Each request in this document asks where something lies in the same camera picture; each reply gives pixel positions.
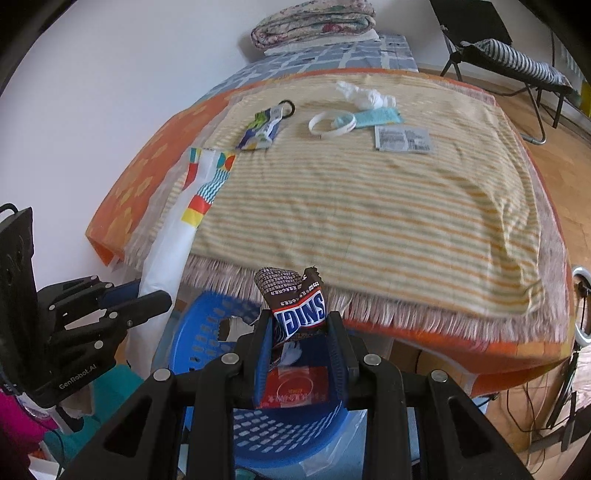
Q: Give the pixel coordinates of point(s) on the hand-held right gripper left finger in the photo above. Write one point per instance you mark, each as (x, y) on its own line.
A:
(261, 364)

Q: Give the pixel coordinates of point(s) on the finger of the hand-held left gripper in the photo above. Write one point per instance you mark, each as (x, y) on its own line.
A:
(147, 304)
(124, 290)

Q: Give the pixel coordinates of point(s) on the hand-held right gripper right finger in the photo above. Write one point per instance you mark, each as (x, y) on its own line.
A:
(339, 364)

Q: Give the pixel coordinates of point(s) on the red packet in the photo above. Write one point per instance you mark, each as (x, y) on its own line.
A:
(295, 387)

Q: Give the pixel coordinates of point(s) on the brown candy bar wrapper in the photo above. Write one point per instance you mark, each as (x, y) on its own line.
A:
(295, 314)

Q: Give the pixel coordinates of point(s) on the blue plastic basket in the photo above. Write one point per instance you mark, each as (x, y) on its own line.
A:
(277, 434)

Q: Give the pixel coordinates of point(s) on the white colourful patterned plastic bag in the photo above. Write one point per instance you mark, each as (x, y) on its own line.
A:
(203, 194)

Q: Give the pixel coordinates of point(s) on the blue green snack wrapper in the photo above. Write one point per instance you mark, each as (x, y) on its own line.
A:
(258, 131)

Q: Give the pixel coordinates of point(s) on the grey foil packet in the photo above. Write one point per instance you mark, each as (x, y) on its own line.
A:
(404, 138)

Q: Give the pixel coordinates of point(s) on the light blue packet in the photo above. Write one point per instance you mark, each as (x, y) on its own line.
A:
(378, 117)

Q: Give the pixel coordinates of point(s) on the white tissue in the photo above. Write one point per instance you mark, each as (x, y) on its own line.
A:
(364, 97)

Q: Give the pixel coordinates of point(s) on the clear plastic bag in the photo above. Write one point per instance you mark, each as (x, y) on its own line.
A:
(341, 443)

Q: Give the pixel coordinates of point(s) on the teal cloth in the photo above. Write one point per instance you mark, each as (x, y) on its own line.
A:
(111, 392)

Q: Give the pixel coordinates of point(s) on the orange bed sheet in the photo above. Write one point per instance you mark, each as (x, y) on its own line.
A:
(147, 161)

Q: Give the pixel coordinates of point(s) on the striped yellow blanket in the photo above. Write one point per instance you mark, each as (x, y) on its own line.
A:
(369, 207)

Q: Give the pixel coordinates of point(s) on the black light stand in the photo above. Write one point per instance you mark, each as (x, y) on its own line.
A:
(565, 387)

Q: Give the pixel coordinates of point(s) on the fringed beige mat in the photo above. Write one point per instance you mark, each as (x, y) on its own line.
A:
(551, 258)

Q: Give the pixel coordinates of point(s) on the blue checked sheet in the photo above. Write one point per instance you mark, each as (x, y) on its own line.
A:
(351, 55)

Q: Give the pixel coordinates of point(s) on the folded floral quilt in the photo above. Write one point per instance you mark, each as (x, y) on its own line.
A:
(314, 23)

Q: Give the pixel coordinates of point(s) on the striped cushion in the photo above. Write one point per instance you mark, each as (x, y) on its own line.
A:
(517, 57)

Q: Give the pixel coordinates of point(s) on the black folding chair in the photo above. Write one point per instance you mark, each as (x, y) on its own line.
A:
(466, 18)

